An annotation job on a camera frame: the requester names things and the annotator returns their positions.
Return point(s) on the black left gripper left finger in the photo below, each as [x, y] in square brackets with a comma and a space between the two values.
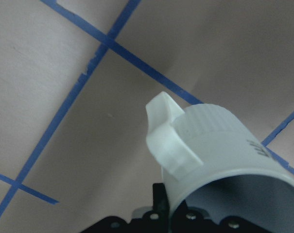
[161, 208]

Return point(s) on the white grey mug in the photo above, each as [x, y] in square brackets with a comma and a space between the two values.
[210, 160]

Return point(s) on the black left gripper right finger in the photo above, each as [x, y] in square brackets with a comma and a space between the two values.
[182, 210]

